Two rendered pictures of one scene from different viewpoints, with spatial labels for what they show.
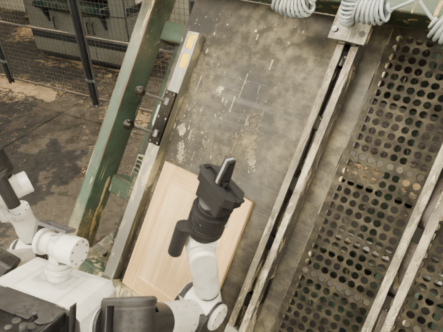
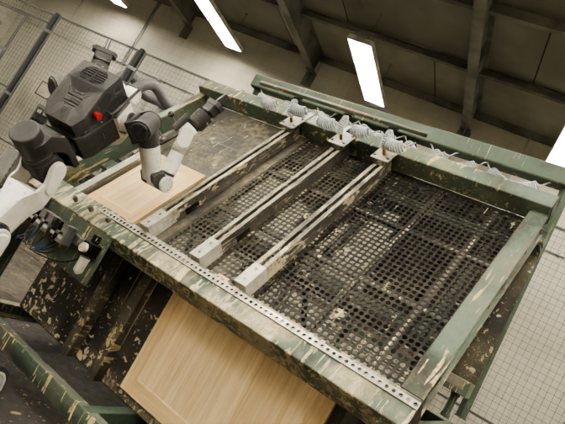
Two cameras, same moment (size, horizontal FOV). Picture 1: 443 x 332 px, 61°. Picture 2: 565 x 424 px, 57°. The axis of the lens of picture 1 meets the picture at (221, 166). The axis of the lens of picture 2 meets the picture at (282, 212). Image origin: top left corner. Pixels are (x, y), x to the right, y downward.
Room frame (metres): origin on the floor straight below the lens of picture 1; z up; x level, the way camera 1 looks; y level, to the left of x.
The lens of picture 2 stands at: (-1.84, -0.35, 1.04)
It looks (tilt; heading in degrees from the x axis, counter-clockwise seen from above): 6 degrees up; 356
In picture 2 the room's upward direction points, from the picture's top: 29 degrees clockwise
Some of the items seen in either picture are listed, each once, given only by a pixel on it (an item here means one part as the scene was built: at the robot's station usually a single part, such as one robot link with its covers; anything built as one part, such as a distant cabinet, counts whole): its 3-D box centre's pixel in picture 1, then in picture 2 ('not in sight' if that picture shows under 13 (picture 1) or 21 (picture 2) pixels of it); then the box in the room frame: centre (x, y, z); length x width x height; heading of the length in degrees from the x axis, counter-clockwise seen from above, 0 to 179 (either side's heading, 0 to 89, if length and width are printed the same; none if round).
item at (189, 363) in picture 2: not in sight; (222, 384); (0.34, -0.63, 0.53); 0.90 x 0.02 x 0.55; 54
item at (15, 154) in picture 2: not in sight; (13, 170); (0.85, 0.72, 0.84); 0.12 x 0.12 x 0.18; 54
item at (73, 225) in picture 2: not in sight; (56, 235); (0.65, 0.33, 0.69); 0.50 x 0.14 x 0.24; 54
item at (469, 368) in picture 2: not in sight; (437, 280); (0.65, -1.35, 1.38); 0.70 x 0.15 x 0.85; 54
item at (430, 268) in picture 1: (419, 263); not in sight; (0.84, -0.68, 1.05); 0.14 x 0.06 x 0.05; 54
